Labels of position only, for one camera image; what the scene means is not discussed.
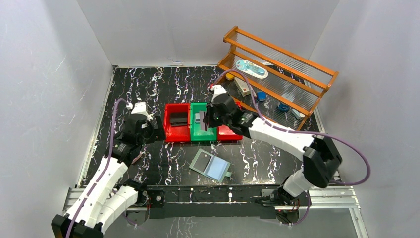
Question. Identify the red bin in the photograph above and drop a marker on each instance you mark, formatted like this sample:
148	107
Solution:
224	133
180	133

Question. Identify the white VIP card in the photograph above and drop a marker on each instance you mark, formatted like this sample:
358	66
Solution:
203	125
197	118

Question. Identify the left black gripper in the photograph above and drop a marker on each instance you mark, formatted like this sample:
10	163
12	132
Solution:
157	133

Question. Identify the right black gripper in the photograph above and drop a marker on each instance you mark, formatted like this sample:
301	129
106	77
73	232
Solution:
210	114

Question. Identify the white small box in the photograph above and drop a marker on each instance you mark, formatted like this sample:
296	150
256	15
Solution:
243	87

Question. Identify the green card holder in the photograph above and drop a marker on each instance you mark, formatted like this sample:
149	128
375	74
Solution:
216	170

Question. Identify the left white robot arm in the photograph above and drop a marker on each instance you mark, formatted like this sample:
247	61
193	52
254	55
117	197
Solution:
104	199

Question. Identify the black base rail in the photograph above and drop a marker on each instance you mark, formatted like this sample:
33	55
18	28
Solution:
221	201

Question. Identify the yellow round item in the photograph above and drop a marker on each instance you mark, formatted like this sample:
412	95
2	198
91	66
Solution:
229	77

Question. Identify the dark blue round container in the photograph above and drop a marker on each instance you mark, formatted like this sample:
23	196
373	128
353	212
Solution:
283	107

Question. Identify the black credit card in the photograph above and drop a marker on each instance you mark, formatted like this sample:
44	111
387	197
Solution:
203	161

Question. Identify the blue round item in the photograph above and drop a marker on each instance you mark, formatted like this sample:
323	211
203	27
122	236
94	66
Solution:
261	96

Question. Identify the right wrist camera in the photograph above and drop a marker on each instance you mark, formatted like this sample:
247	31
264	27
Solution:
216	90

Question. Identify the light blue small item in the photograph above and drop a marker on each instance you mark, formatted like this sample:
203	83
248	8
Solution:
297	114

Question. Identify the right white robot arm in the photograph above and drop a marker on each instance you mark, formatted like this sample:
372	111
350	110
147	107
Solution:
318	153

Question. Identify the green bin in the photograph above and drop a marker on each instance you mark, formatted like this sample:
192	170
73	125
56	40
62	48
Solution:
195	129

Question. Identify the orange wooden shelf rack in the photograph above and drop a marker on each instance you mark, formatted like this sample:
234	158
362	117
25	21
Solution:
292	79

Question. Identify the black card in bin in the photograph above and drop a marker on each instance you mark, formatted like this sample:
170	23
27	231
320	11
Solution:
178	119

